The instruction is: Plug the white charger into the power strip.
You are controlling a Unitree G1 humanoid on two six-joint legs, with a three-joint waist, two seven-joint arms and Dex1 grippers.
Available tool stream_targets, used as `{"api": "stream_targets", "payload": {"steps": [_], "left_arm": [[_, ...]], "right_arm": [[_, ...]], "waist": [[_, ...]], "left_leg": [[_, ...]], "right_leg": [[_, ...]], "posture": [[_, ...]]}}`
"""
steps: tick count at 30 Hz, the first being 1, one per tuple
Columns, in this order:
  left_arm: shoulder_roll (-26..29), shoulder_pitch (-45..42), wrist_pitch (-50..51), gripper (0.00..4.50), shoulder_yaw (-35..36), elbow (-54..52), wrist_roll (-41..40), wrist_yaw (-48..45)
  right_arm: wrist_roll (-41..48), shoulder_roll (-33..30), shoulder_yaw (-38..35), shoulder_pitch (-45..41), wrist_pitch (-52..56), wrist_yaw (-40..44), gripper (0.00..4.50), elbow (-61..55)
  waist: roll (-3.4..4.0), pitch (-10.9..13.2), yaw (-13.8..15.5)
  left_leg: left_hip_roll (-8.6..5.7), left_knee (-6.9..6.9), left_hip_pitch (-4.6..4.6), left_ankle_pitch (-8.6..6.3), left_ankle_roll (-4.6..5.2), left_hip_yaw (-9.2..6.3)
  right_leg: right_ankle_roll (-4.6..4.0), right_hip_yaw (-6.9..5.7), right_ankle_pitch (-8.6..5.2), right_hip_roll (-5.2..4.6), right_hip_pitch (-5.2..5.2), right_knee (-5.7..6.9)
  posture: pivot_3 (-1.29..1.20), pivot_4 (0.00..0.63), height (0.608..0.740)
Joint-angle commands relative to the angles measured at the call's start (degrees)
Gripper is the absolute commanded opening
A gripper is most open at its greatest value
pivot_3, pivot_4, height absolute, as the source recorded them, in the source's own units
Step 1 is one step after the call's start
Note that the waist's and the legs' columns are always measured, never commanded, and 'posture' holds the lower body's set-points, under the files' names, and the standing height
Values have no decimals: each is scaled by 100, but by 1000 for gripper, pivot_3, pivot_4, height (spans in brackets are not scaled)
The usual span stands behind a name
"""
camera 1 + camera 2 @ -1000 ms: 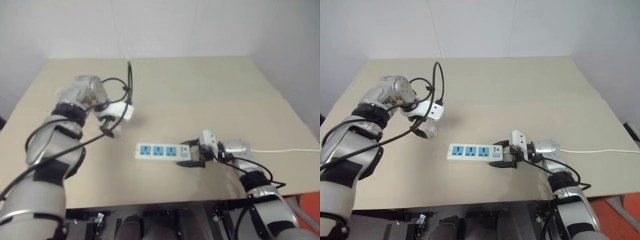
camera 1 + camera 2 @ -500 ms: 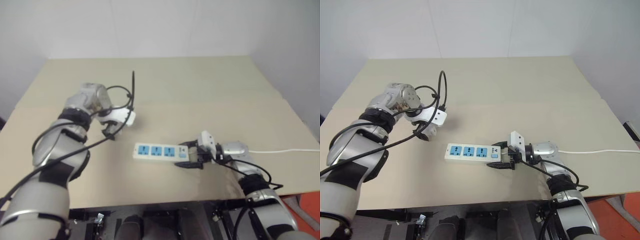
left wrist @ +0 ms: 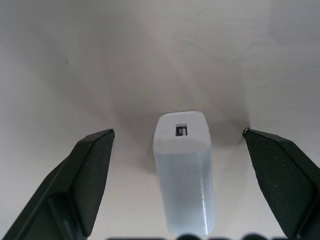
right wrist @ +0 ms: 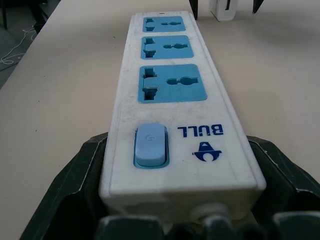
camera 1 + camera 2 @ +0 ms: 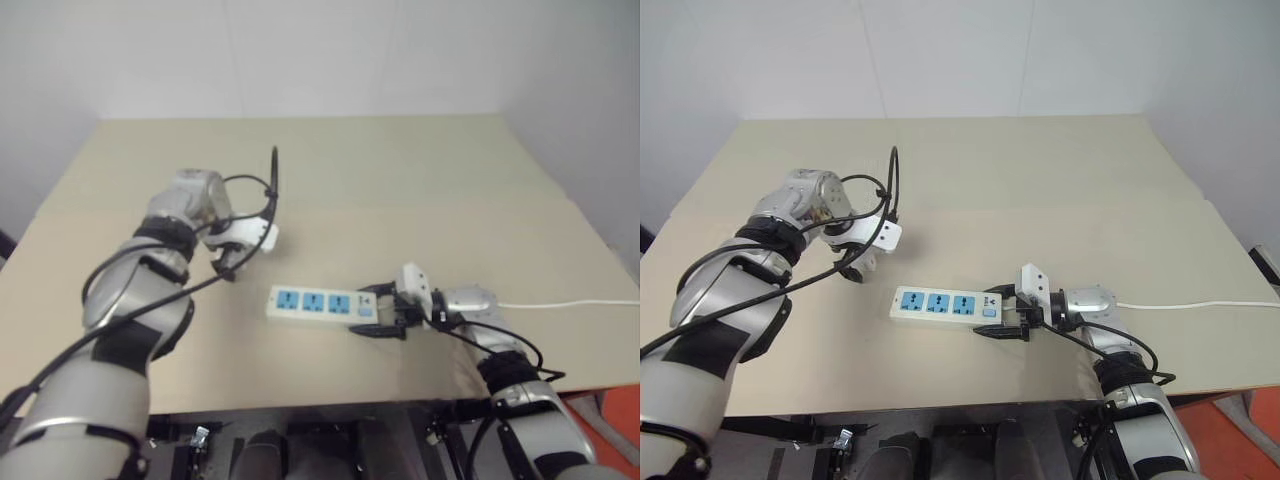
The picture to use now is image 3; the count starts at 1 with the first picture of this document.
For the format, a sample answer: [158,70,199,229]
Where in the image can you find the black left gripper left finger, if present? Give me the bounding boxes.
[0,128,116,240]

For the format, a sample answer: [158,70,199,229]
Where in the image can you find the white USB charger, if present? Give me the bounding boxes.
[152,110,216,237]

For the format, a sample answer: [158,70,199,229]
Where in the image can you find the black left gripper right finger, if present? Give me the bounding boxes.
[243,128,320,240]

